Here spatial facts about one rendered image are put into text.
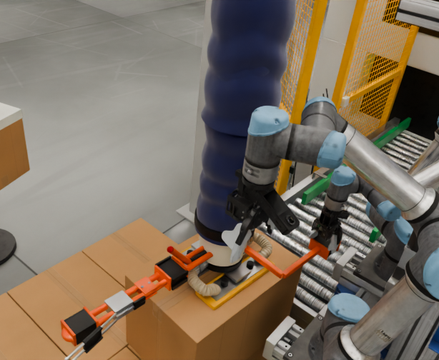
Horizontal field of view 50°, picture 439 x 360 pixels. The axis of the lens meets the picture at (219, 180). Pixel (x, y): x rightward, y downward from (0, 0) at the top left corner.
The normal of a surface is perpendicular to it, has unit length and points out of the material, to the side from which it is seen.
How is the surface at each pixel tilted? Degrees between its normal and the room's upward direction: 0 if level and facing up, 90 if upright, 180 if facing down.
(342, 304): 8
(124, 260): 0
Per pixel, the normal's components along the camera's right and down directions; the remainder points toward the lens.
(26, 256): 0.10, -0.82
